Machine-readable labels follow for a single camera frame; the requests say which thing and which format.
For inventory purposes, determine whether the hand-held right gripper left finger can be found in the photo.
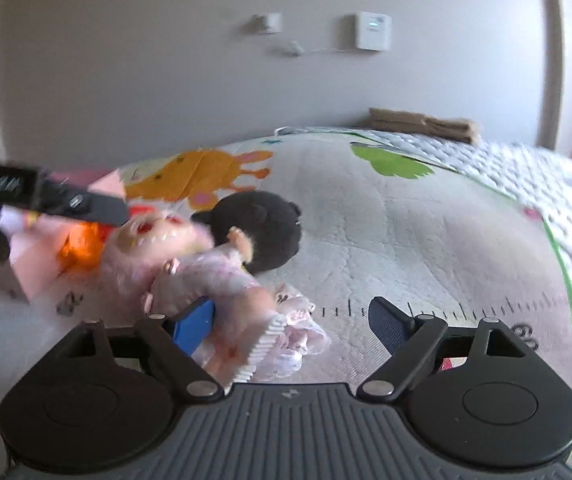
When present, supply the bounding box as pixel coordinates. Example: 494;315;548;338
53;297;224;401

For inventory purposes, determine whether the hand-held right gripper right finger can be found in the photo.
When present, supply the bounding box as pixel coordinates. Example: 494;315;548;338
356;296;542;401

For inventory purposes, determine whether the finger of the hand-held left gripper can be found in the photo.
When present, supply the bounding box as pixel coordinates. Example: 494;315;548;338
38;174;129;227

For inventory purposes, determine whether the orange plastic toy shell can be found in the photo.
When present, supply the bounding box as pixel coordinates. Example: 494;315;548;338
58;222;111;266

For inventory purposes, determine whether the doll with pink hair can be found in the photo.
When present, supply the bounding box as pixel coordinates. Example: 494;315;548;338
100;207;289;386

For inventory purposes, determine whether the pink cardboard box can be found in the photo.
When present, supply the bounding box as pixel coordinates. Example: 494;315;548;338
0;167;126;303

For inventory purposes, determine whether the white pink lace doll dress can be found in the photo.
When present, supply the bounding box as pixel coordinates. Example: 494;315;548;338
253;282;331;381

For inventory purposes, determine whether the black plush toy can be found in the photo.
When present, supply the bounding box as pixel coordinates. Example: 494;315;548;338
192;191;303;275

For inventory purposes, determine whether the printed play mat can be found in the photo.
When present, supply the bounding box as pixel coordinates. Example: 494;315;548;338
0;127;572;480

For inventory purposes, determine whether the folded beige towel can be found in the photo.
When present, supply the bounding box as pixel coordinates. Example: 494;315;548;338
368;106;482;146

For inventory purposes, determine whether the white quilted bedspread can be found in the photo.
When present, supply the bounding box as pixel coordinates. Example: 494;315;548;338
276;125;572;480

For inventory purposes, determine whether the white wall switch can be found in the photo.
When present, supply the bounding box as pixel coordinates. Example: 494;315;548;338
251;12;283;35

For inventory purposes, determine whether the thin white wall cable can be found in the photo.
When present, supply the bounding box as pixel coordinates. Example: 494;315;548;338
281;40;354;58

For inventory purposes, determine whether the white wall thermostat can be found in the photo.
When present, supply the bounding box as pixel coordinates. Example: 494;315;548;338
351;11;393;52

